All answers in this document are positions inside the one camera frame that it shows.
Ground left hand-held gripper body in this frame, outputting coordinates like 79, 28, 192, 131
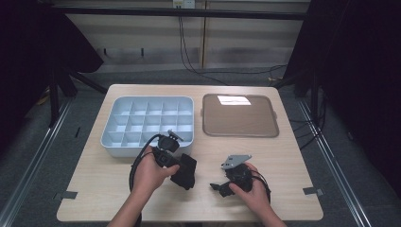
153, 129, 184, 168

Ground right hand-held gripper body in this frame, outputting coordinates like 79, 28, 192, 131
220, 154, 253, 193

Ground black sock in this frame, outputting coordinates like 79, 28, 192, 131
169, 153, 198, 191

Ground light blue divided storage box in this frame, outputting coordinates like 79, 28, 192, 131
99, 96, 195, 158

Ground person's right hand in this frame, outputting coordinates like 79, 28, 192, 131
229, 162, 271, 218

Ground person's left hand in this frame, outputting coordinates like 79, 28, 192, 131
131, 146, 181, 198

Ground brown square tray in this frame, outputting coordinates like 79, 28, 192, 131
200, 93, 280, 138

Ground grey tape strip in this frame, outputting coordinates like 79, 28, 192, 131
303, 186, 324, 197
53, 190, 78, 201

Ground black metal stand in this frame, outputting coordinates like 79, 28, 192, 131
272, 71, 320, 122
47, 67, 109, 129

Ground dark curtain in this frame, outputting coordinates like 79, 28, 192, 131
283, 0, 401, 198
0, 0, 105, 155

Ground right hand-held gripper black cable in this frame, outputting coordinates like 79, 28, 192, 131
250, 174, 272, 204

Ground hand-held gripper black cable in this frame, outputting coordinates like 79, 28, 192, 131
128, 133, 166, 227
250, 174, 272, 204

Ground left hand-held gripper black cable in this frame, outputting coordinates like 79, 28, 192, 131
128, 133, 166, 227

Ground black floor cables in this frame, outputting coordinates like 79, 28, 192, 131
288, 89, 328, 151

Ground metal floor rail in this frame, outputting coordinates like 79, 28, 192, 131
0, 97, 74, 227
297, 98, 375, 227

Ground black hanging wall cable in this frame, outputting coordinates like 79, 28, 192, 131
177, 15, 288, 86

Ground black horizontal frame bar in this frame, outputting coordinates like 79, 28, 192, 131
51, 7, 307, 22

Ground white wall socket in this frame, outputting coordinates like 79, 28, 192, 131
172, 0, 197, 9

